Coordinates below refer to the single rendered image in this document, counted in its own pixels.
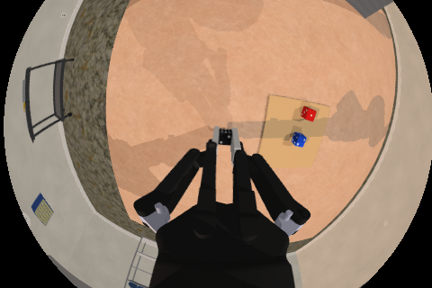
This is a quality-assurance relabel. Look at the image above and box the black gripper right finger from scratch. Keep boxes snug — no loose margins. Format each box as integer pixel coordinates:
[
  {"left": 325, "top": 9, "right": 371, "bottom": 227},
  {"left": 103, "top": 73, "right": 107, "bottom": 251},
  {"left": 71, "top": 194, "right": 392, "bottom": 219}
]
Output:
[{"left": 230, "top": 128, "right": 311, "bottom": 241}]

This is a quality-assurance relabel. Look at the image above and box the black die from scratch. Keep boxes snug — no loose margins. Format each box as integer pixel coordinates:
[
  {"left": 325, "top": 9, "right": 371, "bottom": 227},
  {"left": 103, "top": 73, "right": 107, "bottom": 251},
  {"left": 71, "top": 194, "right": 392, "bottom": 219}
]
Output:
[{"left": 219, "top": 129, "right": 232, "bottom": 146}]

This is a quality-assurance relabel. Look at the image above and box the red die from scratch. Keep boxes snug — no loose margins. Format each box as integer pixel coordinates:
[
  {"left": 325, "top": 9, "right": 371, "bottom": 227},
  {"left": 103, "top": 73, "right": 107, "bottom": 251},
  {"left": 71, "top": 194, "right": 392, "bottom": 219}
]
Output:
[{"left": 301, "top": 106, "right": 316, "bottom": 122}]

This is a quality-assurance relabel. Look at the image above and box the blue die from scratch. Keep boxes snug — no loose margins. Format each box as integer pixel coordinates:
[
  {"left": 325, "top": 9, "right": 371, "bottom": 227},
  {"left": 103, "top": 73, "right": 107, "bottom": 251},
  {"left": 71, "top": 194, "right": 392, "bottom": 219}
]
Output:
[{"left": 292, "top": 132, "right": 307, "bottom": 147}]

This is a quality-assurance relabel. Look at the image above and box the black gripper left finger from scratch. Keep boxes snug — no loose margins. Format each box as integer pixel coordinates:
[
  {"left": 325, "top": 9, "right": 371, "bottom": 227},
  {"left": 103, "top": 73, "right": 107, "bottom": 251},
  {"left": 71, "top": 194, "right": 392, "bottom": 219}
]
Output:
[{"left": 133, "top": 126, "right": 220, "bottom": 240}]

